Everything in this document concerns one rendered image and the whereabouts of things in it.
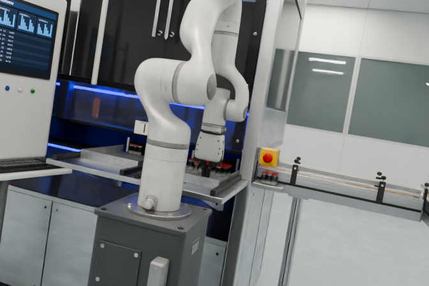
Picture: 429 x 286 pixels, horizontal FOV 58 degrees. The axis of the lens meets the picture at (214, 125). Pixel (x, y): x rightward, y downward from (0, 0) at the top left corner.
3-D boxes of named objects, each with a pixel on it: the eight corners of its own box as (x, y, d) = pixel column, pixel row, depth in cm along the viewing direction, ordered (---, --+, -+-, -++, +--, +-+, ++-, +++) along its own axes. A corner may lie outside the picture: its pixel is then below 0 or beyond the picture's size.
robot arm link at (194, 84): (162, 108, 114) (214, 117, 108) (145, 88, 103) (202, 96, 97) (211, -25, 130) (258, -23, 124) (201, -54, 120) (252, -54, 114)
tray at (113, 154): (122, 151, 191) (123, 144, 191) (171, 161, 184) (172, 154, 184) (80, 157, 158) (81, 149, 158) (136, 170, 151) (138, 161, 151)
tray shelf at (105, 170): (113, 153, 192) (113, 149, 192) (250, 182, 173) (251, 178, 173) (45, 163, 146) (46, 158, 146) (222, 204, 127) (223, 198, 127)
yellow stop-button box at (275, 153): (261, 163, 170) (263, 146, 170) (277, 166, 168) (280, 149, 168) (258, 165, 163) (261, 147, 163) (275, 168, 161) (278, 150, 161)
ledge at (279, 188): (257, 181, 178) (258, 177, 178) (285, 188, 175) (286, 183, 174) (251, 186, 165) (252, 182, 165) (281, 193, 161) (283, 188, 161)
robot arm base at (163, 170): (177, 225, 99) (188, 154, 98) (110, 209, 104) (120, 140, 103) (199, 209, 117) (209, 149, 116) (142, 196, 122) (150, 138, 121)
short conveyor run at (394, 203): (253, 187, 174) (259, 152, 173) (259, 182, 189) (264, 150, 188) (421, 223, 155) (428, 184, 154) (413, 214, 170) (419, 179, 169)
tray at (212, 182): (185, 165, 179) (186, 158, 179) (239, 177, 172) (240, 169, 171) (152, 175, 146) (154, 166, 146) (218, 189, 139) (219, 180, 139)
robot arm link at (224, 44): (260, 37, 138) (248, 122, 141) (218, 34, 143) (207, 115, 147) (253, 34, 129) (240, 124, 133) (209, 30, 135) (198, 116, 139)
